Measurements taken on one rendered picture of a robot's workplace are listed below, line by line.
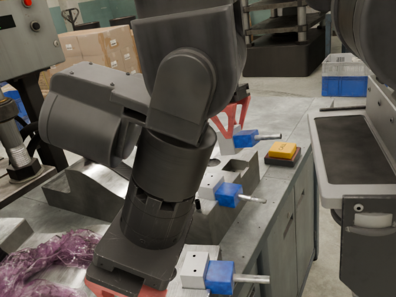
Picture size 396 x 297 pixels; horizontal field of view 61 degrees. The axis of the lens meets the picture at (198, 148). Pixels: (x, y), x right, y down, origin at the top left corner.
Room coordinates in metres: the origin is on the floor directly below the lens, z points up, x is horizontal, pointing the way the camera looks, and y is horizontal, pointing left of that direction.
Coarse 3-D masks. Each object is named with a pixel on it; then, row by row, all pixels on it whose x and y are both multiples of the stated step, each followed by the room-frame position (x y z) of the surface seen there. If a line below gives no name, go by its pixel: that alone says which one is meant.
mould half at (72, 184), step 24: (72, 168) 0.69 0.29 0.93; (96, 168) 0.69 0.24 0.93; (216, 168) 0.66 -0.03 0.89; (48, 192) 0.76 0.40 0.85; (72, 192) 0.70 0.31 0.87; (96, 192) 0.65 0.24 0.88; (120, 192) 0.63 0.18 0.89; (96, 216) 0.67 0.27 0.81; (216, 216) 0.52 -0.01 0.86; (192, 240) 0.52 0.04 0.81; (216, 240) 0.51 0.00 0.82
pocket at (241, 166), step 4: (232, 160) 0.69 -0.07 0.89; (236, 160) 0.68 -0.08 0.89; (240, 160) 0.67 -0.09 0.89; (244, 160) 0.67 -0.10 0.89; (228, 164) 0.68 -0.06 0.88; (232, 164) 0.69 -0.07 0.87; (236, 164) 0.68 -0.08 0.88; (240, 164) 0.68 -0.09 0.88; (244, 164) 0.67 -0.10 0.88; (248, 164) 0.66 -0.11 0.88; (224, 168) 0.66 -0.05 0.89; (228, 168) 0.67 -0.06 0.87; (232, 168) 0.69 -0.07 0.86; (236, 168) 0.68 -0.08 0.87; (240, 168) 0.68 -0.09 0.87; (244, 168) 0.67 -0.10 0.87; (248, 168) 0.66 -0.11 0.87; (236, 172) 0.67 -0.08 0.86; (240, 172) 0.67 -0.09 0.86; (244, 172) 0.64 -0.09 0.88
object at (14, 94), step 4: (4, 92) 4.30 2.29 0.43; (8, 92) 4.34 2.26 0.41; (12, 92) 4.32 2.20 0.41; (16, 92) 4.28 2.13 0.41; (8, 96) 4.32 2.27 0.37; (12, 96) 4.33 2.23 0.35; (16, 96) 4.29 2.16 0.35; (16, 100) 3.77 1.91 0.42; (20, 100) 3.81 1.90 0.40; (16, 104) 3.76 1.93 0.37; (20, 104) 3.80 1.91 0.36; (20, 108) 3.78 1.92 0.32; (24, 108) 3.82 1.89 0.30; (20, 112) 3.77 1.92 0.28; (24, 112) 3.81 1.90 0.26; (20, 116) 3.74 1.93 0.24; (24, 116) 3.78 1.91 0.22
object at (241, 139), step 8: (240, 128) 0.67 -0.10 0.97; (232, 136) 0.63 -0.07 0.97; (240, 136) 0.62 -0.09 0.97; (248, 136) 0.61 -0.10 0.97; (256, 136) 0.62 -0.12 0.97; (264, 136) 0.61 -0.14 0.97; (272, 136) 0.60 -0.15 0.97; (280, 136) 0.60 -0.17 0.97; (224, 144) 0.64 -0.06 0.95; (232, 144) 0.63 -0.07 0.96; (240, 144) 0.62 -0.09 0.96; (248, 144) 0.61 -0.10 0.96; (224, 152) 0.64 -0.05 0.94; (232, 152) 0.63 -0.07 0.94
